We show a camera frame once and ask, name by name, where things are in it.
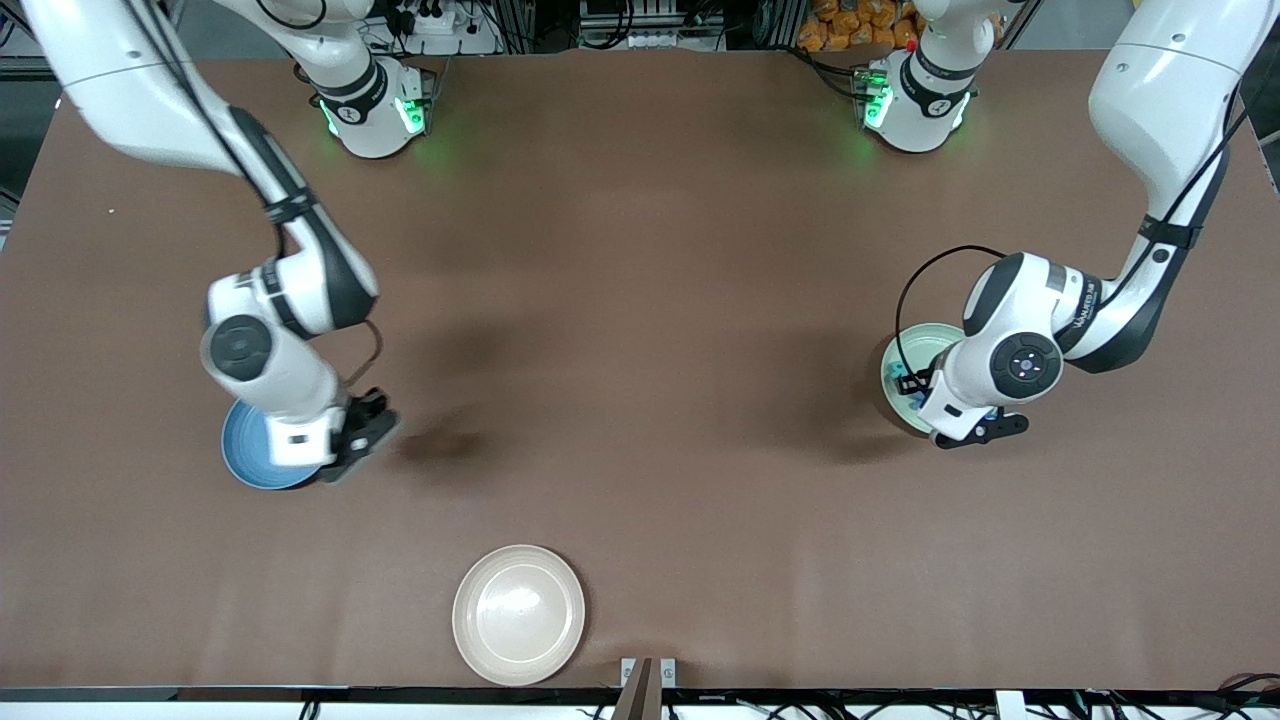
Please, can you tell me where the pale green round plate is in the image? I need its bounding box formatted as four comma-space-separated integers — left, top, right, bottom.
880, 322, 969, 437

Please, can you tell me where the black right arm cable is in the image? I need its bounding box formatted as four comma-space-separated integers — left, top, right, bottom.
130, 0, 385, 391

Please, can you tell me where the blue round plate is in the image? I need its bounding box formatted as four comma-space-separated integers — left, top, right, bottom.
221, 400, 326, 491

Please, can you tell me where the grey electronics rack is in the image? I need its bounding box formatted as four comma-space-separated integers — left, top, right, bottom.
578, 0, 731, 51

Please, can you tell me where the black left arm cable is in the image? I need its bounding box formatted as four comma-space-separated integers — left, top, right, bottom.
895, 60, 1251, 376

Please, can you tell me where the brown table cover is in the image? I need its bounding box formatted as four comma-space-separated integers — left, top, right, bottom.
0, 50, 1280, 693

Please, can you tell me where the metal bracket with brown post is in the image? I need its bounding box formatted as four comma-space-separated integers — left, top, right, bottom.
612, 657, 678, 720

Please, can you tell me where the white power strip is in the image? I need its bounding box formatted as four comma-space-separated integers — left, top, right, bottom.
385, 0, 473, 37

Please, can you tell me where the beige round plate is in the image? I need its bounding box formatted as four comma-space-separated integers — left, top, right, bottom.
452, 544, 587, 687

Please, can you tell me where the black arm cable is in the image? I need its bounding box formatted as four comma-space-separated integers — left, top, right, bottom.
130, 0, 385, 391
895, 60, 1251, 376

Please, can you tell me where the orange packets pile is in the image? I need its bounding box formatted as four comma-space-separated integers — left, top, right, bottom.
797, 0, 926, 53

